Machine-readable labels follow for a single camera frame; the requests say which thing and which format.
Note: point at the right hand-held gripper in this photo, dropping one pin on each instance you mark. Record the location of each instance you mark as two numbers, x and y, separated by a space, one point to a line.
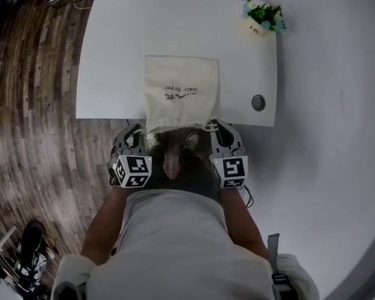
232 169

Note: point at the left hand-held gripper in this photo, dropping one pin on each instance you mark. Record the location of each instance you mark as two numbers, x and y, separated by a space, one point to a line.
134 169

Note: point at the person's left forearm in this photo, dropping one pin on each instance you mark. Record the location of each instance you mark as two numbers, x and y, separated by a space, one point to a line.
104 227

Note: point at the person's right forearm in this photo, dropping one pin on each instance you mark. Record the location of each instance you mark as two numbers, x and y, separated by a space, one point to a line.
243 223

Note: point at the person's grey shoe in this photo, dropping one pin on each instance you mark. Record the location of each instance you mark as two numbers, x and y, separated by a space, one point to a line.
192 141

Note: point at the person's grey shirt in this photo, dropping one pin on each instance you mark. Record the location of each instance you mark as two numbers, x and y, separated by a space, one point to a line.
181 248

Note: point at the potted plant with blue flowers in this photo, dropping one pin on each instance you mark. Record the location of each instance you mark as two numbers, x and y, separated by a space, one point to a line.
265 16

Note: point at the white metal frame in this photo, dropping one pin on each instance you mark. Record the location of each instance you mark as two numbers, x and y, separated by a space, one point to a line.
1 236

